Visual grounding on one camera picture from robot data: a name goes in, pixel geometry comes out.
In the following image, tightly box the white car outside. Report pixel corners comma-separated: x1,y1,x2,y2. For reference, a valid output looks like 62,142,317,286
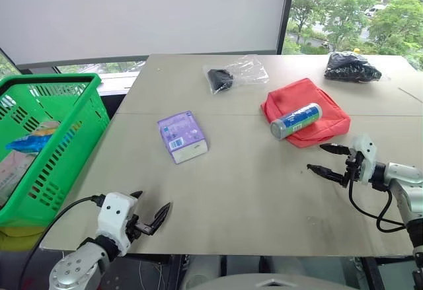
364,4,387,17

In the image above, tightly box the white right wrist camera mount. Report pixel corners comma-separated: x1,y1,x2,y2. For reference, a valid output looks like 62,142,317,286
349,133,378,185

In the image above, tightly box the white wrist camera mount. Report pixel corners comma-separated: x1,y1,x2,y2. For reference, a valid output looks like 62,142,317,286
97,192,139,256
349,133,378,185

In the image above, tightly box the blue snack bag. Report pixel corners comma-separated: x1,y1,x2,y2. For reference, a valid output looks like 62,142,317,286
5,120,62,155

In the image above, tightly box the white roller blind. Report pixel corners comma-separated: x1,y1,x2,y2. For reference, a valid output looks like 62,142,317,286
0,0,291,65

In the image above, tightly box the pink and white box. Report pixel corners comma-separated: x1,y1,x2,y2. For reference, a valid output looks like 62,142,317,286
0,151,36,207

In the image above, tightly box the green plastic shopping basket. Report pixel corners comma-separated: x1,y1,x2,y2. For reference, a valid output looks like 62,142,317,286
0,73,110,227

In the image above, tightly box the blue green bag roll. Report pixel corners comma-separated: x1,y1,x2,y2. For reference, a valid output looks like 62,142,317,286
270,102,323,141

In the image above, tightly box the clear bag with black item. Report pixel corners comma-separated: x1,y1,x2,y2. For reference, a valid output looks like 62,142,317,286
202,54,270,95

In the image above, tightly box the white window sill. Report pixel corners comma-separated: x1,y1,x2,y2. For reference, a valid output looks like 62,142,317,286
97,71,139,96

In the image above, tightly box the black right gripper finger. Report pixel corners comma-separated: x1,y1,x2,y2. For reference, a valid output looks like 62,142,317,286
319,143,352,157
306,163,347,188

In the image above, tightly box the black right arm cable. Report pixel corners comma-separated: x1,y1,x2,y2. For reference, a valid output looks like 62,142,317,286
347,179,406,233

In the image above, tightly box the red fabric pouch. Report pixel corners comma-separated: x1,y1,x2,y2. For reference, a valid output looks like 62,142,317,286
260,77,352,149

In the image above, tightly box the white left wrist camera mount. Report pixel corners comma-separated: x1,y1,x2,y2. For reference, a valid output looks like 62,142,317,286
97,192,139,256

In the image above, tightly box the dark window frame post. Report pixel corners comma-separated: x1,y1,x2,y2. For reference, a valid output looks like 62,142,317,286
276,0,297,55

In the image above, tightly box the black plastic bag bundle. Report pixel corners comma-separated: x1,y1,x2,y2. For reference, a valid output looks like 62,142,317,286
323,51,383,83

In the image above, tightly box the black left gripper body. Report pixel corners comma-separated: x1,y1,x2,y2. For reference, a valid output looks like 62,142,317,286
126,215,157,240

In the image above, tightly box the purple tissue pack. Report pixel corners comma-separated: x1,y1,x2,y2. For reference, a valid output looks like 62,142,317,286
157,110,209,164

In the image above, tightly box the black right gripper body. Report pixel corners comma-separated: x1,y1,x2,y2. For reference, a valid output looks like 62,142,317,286
342,149,364,189

